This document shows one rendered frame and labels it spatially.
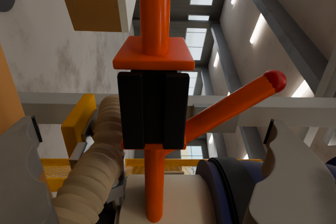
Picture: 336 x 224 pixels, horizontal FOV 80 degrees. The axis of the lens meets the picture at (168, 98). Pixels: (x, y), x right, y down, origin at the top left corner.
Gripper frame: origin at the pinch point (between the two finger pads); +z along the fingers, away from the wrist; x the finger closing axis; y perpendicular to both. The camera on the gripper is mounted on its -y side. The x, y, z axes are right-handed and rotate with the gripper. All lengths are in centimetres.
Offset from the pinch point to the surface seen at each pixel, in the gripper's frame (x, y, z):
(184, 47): 2.3, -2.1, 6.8
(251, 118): 63, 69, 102
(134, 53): -1.8, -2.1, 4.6
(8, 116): -30.0, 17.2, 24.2
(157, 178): 0.2, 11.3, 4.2
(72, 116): -12.3, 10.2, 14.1
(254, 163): 15.3, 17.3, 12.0
